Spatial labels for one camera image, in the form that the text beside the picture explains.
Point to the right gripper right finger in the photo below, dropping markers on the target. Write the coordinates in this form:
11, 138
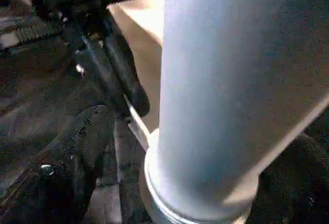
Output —
295, 183

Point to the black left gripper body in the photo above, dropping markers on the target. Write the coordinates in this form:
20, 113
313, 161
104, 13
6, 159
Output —
77, 0

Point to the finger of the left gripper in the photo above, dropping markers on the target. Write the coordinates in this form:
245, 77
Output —
128, 80
102, 80

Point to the black plastic mat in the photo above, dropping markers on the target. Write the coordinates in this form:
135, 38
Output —
25, 80

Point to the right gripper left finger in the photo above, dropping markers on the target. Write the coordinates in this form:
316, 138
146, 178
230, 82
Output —
77, 152

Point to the white plastic table leg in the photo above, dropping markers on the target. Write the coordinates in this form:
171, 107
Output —
218, 80

